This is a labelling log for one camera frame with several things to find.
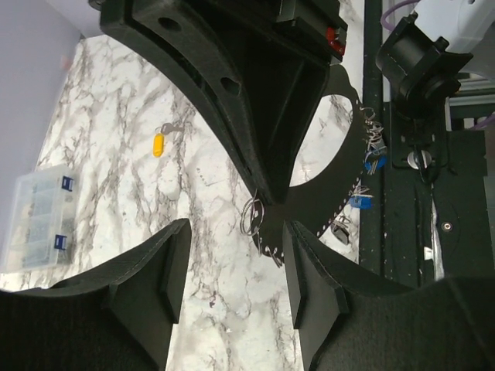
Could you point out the black key tag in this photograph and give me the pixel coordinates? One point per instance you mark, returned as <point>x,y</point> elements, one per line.
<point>340,229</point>

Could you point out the yellow key tag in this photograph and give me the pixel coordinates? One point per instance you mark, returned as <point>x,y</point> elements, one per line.
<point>158,145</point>

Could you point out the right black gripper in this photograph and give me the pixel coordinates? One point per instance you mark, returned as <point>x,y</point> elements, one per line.
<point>255,70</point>

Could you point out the blue key tag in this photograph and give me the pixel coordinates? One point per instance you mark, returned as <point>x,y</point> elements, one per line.
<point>375,160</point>
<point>361,201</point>

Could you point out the clear plastic organizer box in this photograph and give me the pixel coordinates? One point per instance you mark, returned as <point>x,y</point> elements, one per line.
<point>42,224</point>

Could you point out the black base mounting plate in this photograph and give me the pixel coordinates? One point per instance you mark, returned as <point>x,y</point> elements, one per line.
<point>425,201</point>

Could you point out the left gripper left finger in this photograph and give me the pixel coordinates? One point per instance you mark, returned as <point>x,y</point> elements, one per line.
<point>116,316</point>

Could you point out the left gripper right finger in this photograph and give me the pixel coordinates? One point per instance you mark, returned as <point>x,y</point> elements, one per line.
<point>349,318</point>

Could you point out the silver key on yellow tag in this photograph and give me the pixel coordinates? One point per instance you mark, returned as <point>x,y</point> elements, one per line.
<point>168,128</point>

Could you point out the grey large key ring holder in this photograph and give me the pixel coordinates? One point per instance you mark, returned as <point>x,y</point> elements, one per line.
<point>316,203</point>

